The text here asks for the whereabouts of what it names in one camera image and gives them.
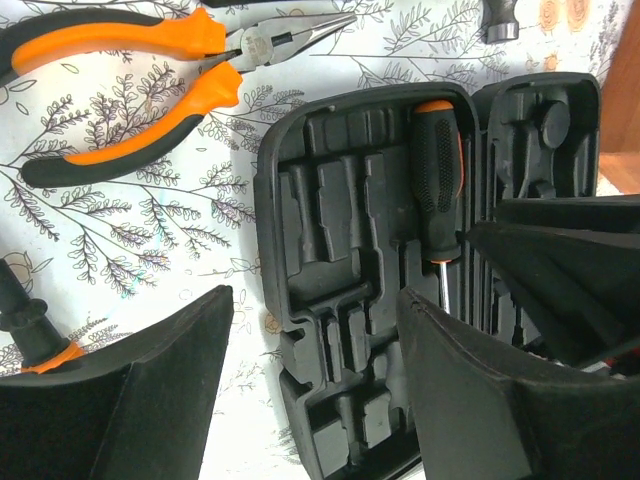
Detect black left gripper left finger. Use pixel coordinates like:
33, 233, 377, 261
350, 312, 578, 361
1, 285, 234, 480

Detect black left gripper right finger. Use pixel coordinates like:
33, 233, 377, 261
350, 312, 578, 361
397, 288, 639, 479

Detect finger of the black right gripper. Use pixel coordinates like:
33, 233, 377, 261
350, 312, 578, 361
494, 194, 640, 234
467, 222, 639, 365

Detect large orange black screwdriver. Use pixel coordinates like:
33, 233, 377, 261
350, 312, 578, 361
409, 99, 464, 313

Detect black plastic tool case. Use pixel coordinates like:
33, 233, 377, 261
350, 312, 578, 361
254, 72, 601, 479

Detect wooden compartment tray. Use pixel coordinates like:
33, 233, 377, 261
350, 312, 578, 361
600, 1, 639, 194

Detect steel claw hammer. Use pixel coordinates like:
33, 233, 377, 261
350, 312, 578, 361
482, 0, 519, 44

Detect orange handled tool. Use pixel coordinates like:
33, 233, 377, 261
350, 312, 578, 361
1, 259, 85, 374

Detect orange handled needle-nose pliers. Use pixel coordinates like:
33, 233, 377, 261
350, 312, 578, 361
0, 7, 359, 190

